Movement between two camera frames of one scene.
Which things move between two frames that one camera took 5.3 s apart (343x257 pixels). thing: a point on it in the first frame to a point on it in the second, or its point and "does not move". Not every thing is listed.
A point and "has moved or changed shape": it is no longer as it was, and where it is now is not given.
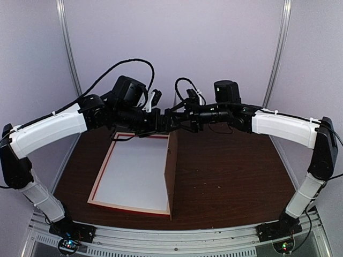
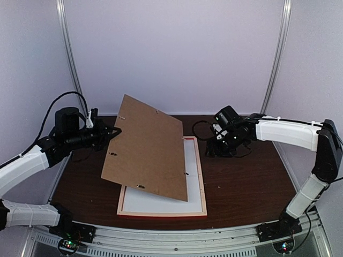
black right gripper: [195, 118] to [211, 146]
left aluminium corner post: [61, 11] does not move
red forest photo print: [134, 175] to [137, 200]
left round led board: [68, 246] does not move
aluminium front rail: [241, 241] does not move
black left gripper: [155, 126] to [103, 136]
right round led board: [284, 246] does not move
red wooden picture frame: [156, 212] to [165, 214]
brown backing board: [171, 172] has moved or changed shape
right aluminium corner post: [285, 22] does not move
